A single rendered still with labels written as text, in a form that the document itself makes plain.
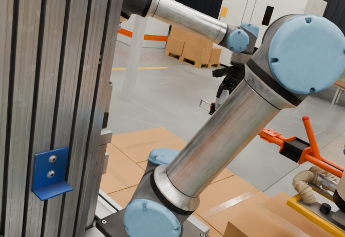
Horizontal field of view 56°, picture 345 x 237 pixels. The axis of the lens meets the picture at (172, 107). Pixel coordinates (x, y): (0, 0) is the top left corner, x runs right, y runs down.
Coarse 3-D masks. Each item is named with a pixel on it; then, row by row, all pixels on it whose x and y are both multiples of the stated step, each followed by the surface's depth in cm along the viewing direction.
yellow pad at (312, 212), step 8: (288, 200) 103; (296, 200) 104; (296, 208) 101; (304, 208) 101; (312, 208) 101; (320, 208) 100; (328, 208) 98; (312, 216) 98; (320, 216) 98; (328, 216) 98; (320, 224) 96; (328, 224) 95; (336, 224) 95; (336, 232) 93; (344, 232) 93
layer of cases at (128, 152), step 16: (160, 128) 276; (112, 144) 230; (128, 144) 235; (144, 144) 241; (160, 144) 247; (176, 144) 253; (112, 160) 210; (128, 160) 214; (144, 160) 219; (112, 176) 193; (128, 176) 197; (224, 176) 223; (112, 192) 179; (128, 192) 182; (208, 192) 200; (224, 192) 204; (240, 192) 208; (256, 192) 213; (208, 208) 185; (224, 208) 188; (240, 208) 192; (208, 224) 172; (224, 224) 175
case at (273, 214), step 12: (264, 204) 127; (276, 204) 128; (240, 216) 116; (252, 216) 117; (264, 216) 119; (276, 216) 121; (288, 216) 122; (300, 216) 124; (228, 228) 112; (240, 228) 109; (252, 228) 111; (264, 228) 112; (276, 228) 114; (288, 228) 115; (300, 228) 117; (312, 228) 119
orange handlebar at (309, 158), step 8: (264, 128) 125; (264, 136) 120; (272, 136) 118; (280, 136) 121; (280, 144) 116; (312, 160) 108; (320, 160) 107; (328, 160) 109; (328, 168) 105; (344, 168) 106
